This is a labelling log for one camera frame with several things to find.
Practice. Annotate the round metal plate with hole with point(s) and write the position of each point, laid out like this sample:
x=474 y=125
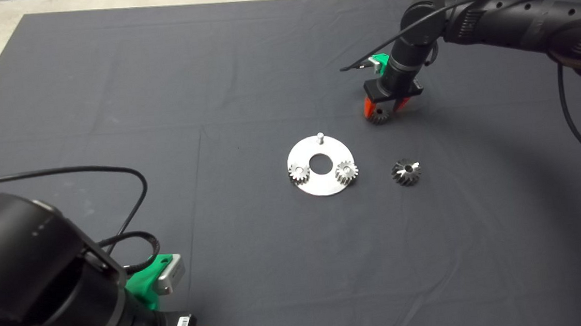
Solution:
x=318 y=184

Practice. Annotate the dark grey table cloth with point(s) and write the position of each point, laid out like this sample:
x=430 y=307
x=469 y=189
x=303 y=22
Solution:
x=212 y=86

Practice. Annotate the small shiny steel gear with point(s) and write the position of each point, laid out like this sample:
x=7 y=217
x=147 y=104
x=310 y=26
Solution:
x=299 y=172
x=346 y=171

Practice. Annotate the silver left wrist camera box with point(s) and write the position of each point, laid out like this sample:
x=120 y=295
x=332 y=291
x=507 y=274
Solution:
x=171 y=276

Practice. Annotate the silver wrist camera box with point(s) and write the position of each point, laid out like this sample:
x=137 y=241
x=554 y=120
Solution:
x=171 y=276
x=375 y=66

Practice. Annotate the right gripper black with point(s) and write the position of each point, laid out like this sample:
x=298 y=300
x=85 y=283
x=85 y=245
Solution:
x=393 y=90

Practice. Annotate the green right camera mount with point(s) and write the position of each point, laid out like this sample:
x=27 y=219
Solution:
x=381 y=60

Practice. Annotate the green left camera mount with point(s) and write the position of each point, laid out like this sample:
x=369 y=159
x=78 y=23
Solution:
x=142 y=288

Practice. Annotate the small dark steel gear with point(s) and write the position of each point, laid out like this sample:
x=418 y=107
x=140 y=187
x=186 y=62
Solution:
x=380 y=118

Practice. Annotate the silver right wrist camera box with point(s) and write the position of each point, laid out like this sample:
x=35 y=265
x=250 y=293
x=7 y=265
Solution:
x=375 y=66

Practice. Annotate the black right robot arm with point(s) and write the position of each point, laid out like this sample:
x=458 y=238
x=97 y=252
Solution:
x=497 y=17

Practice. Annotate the large steel bevel gear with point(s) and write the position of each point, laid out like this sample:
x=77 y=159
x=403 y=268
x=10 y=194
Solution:
x=405 y=171

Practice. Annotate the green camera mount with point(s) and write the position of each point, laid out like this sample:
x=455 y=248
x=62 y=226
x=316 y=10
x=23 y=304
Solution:
x=142 y=288
x=381 y=60

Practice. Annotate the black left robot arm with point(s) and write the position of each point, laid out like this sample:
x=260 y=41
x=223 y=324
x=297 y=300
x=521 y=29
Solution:
x=18 y=267

